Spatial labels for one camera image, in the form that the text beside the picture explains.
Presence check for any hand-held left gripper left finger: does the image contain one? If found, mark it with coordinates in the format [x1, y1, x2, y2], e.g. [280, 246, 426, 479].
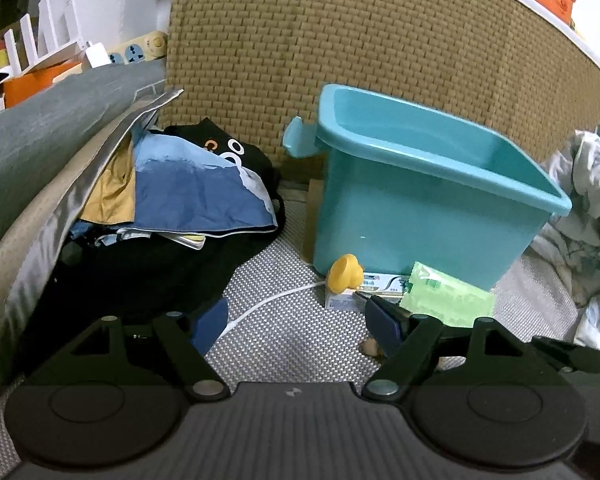
[30, 297, 231, 402]

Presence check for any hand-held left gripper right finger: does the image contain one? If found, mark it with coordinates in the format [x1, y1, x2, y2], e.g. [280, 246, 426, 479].
[362, 295, 571, 402]

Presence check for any white toothpaste box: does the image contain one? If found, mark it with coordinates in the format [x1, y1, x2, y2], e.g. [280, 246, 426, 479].
[325, 272, 416, 311]

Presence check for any yellow rubber toy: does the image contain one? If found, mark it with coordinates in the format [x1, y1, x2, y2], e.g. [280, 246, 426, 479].
[328, 254, 364, 293]

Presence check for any green wet wipes packet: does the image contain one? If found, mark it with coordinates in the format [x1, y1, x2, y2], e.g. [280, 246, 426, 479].
[399, 261, 497, 330]

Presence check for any teal plastic bin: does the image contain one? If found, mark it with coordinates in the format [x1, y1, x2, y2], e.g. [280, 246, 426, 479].
[284, 84, 573, 292]

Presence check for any grey mesh bed mat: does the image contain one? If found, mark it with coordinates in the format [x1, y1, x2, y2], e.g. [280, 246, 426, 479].
[0, 185, 581, 480]

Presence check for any thin booklet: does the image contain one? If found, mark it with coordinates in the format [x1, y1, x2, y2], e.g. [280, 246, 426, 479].
[155, 230, 207, 251]

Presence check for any black printed garment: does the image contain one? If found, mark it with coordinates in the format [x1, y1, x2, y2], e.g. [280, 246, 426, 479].
[20, 117, 287, 376]

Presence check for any blue printed cloth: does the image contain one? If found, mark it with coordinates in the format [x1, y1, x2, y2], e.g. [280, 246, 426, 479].
[80, 130, 278, 238]

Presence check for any crumpled light blanket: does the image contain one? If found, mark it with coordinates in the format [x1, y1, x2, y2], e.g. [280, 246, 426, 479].
[527, 122, 600, 356]

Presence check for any mustard yellow cloth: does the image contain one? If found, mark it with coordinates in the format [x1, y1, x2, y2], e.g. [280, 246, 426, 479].
[80, 140, 137, 226]

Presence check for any silver grey pillow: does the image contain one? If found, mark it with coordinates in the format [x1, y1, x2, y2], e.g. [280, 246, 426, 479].
[0, 89, 185, 386]

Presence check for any grey bolster pillow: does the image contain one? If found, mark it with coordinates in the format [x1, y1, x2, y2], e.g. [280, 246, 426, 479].
[0, 60, 168, 271]

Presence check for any yellow blue power strip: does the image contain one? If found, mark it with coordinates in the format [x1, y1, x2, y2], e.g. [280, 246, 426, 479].
[107, 30, 168, 66]

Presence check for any white plug adapter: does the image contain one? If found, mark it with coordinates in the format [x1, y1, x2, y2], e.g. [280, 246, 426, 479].
[84, 44, 112, 70]

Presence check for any woven bamboo mat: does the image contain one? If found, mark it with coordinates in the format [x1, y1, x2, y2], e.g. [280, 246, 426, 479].
[165, 0, 600, 181]

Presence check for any orange box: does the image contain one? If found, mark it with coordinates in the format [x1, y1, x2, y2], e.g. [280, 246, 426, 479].
[2, 61, 83, 108]

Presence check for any white router with antennas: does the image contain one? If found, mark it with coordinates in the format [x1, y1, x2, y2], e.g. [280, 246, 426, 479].
[2, 0, 88, 78]

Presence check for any white cable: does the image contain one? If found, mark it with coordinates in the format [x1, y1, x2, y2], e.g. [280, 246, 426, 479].
[215, 280, 331, 343]

